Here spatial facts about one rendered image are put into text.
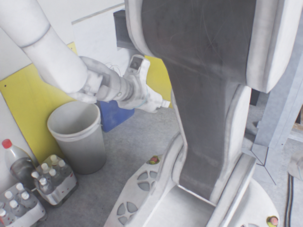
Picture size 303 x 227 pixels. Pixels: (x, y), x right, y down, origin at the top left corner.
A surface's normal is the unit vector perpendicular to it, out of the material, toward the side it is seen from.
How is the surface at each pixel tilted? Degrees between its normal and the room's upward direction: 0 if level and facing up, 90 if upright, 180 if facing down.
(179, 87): 110
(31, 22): 93
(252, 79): 126
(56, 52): 85
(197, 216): 9
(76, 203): 0
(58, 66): 81
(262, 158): 7
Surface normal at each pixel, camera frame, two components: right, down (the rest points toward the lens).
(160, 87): -0.51, 0.54
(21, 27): 0.44, 0.70
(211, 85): -0.55, 0.74
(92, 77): 0.50, 0.26
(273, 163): 0.11, -0.73
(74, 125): 0.55, 0.44
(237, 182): -0.34, -0.42
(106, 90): -0.57, 0.15
